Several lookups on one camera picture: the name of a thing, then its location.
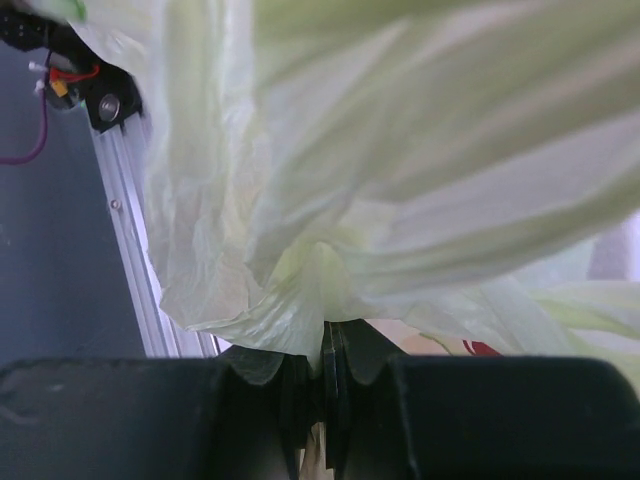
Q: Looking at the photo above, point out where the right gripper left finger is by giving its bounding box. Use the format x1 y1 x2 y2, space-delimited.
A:
1 347 310 479

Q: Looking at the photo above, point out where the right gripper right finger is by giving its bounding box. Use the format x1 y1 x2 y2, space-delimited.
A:
322 320 639 479

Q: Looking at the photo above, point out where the red fake apple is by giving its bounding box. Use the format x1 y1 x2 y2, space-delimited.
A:
462 340 500 357

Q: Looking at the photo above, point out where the green avocado print plastic bag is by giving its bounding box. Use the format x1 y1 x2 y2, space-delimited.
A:
33 1 639 378

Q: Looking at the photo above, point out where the aluminium front rail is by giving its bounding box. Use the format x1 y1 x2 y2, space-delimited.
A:
92 114 220 357

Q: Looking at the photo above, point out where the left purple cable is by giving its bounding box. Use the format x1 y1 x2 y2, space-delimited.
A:
0 89 51 166

